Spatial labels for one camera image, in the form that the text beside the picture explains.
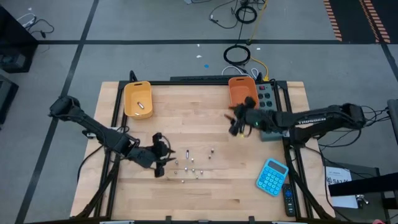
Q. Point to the black side desk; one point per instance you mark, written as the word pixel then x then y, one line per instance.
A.
pixel 373 186

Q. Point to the black flat bar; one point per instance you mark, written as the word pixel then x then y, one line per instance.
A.
pixel 199 78

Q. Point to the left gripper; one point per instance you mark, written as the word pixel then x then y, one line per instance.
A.
pixel 149 154

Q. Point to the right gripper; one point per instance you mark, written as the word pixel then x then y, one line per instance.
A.
pixel 250 119

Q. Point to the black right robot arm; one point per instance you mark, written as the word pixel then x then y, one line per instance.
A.
pixel 311 119

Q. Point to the white printed paper sheet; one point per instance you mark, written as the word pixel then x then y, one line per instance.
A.
pixel 337 171

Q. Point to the black remote control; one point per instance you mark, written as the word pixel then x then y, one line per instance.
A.
pixel 289 200

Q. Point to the yellow plastic bin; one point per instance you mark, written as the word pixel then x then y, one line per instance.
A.
pixel 130 102

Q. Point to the small red object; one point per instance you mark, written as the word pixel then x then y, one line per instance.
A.
pixel 377 222

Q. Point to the grey power strip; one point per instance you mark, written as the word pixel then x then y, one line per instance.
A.
pixel 266 99

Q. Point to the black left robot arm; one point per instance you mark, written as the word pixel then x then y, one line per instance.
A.
pixel 93 127

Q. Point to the black orange striped mat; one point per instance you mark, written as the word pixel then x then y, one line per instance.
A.
pixel 351 18

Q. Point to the blue calculator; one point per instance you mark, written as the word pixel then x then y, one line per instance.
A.
pixel 272 177

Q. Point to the black cabinet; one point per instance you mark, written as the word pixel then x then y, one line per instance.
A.
pixel 15 46

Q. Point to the orange plastic bin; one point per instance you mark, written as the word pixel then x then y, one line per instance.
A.
pixel 239 90

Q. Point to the black stand post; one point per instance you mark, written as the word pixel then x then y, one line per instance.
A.
pixel 133 76

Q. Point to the black metal table frame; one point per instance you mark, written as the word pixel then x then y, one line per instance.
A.
pixel 192 83

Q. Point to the metal key bunch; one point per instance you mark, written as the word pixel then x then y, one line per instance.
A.
pixel 360 199

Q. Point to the black equipment box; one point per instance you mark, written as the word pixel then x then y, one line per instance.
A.
pixel 6 96

